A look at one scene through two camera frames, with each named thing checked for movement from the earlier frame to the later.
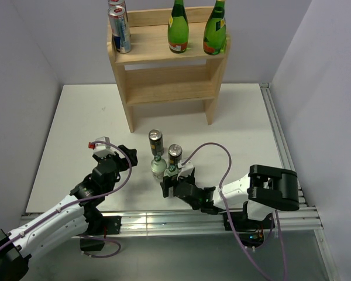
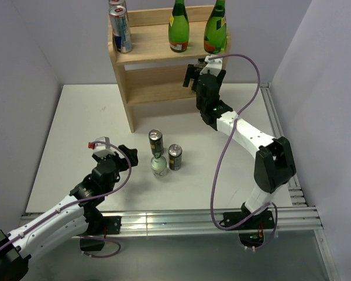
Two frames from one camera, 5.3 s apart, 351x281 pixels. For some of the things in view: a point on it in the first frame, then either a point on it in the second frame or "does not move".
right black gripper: [168, 181] → [192, 73]
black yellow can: [175, 153] does not move
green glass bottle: [178, 30] does not move
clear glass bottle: [171, 171] → [201, 63]
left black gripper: [123, 161] does not move
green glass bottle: [214, 40] does not move
